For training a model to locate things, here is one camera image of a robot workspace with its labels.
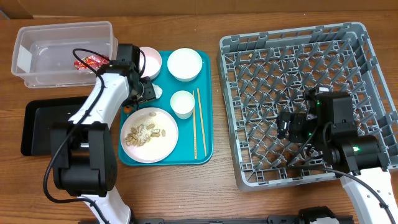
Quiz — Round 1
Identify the pink bowl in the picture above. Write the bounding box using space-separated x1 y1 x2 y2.
139 47 162 80

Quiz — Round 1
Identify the white cup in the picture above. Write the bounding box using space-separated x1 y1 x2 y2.
170 90 195 119

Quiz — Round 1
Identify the pink plate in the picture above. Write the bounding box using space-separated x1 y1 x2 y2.
120 107 178 164

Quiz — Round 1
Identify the white bowl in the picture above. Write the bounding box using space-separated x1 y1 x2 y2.
167 48 203 82

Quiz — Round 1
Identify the red snack wrapper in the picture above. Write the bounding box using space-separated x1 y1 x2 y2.
74 55 110 70

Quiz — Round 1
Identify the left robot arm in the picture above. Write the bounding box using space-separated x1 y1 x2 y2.
43 44 157 223

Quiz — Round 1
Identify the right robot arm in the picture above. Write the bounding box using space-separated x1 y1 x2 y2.
276 87 397 223

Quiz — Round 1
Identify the grey dishwasher rack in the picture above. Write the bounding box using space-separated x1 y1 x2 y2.
218 22 397 192

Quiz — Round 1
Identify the orange carrot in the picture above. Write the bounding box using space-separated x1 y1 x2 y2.
123 106 132 114

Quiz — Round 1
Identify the left wooden chopstick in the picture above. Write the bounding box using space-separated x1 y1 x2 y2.
192 90 197 160

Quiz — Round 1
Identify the wooden chopstick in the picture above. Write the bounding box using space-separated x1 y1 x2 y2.
197 88 207 157
192 90 197 160

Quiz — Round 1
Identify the teal plastic tray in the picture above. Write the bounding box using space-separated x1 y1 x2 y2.
118 50 214 166

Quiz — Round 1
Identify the right wooden chopstick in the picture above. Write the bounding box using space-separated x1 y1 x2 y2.
197 88 207 157

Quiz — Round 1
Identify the clear plastic bin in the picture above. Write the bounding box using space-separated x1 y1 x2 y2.
11 21 118 88

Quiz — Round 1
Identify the black plastic bin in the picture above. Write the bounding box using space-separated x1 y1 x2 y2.
21 96 87 156

